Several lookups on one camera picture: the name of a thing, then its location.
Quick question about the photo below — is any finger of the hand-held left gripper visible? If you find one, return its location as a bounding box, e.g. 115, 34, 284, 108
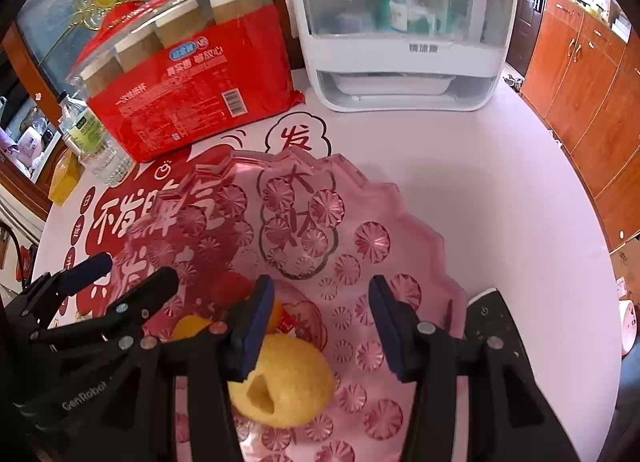
20, 252, 114, 329
30, 267, 180, 349

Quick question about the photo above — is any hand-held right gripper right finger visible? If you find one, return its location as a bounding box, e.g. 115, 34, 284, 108
369, 275, 576, 462

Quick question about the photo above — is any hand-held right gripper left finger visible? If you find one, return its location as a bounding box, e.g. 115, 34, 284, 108
135, 275, 276, 462

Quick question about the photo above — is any yellow pear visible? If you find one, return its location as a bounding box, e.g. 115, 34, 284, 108
227, 334, 335, 429

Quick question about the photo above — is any pink glass fruit plate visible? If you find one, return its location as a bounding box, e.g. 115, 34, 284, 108
117, 147, 471, 462

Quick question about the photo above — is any red round fruit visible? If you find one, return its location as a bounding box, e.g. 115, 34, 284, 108
210, 272, 254, 314

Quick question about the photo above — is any small yellow orange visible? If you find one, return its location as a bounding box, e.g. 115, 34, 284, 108
172, 314, 214, 342

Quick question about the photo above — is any yellow box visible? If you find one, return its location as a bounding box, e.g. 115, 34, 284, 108
48, 148, 84, 206

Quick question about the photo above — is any black flat device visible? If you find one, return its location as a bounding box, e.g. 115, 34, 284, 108
465, 288, 540, 393

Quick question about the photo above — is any clear plastic water bottle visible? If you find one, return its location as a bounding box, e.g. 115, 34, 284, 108
57, 92, 134, 187

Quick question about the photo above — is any pink printed table cover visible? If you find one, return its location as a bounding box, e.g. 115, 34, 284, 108
37, 67, 624, 462

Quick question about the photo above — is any red paper cup package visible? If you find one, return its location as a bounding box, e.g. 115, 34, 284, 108
67, 0, 304, 163

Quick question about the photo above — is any white round object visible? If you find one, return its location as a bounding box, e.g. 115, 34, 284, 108
617, 299, 639, 358

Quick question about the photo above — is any cardboard box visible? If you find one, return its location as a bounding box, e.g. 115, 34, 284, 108
609, 237, 640, 304

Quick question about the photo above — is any white countertop sterilizer cabinet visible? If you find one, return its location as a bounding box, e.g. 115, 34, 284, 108
277, 0, 521, 114

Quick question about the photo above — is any brown wooden cabinet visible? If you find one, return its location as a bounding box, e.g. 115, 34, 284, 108
520, 0, 640, 251

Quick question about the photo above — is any dark door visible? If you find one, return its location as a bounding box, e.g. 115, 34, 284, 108
506, 0, 550, 79

